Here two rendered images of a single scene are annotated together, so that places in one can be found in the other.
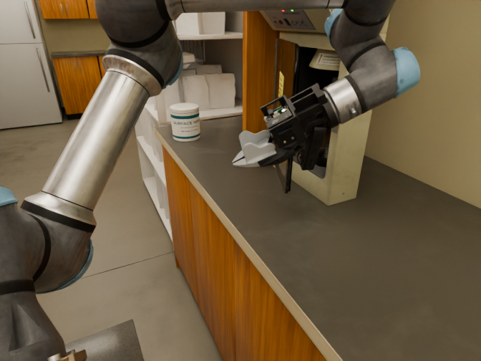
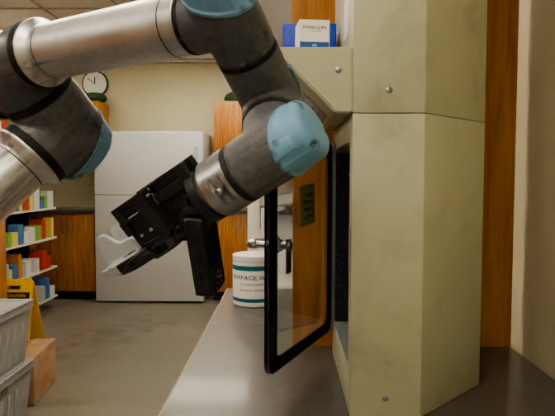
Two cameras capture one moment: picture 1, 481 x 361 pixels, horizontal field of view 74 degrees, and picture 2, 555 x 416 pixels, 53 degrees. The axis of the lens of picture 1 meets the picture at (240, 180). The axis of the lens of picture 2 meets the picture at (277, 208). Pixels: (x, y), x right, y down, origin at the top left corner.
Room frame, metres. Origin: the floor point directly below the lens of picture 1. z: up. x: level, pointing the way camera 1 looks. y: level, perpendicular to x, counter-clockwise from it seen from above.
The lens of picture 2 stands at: (0.02, -0.54, 1.31)
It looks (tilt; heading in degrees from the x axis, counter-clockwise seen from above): 3 degrees down; 27
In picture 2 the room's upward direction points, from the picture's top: straight up
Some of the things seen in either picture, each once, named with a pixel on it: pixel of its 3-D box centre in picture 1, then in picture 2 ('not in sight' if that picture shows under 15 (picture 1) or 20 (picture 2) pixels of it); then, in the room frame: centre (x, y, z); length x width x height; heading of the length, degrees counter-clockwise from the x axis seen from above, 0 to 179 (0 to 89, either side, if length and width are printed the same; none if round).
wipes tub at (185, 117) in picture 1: (185, 122); (254, 277); (1.45, 0.25, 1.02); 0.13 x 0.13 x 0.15
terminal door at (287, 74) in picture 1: (282, 112); (301, 244); (0.95, -0.13, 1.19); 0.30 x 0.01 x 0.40; 2
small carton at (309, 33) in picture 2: not in sight; (311, 41); (0.89, -0.17, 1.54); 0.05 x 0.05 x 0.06; 33
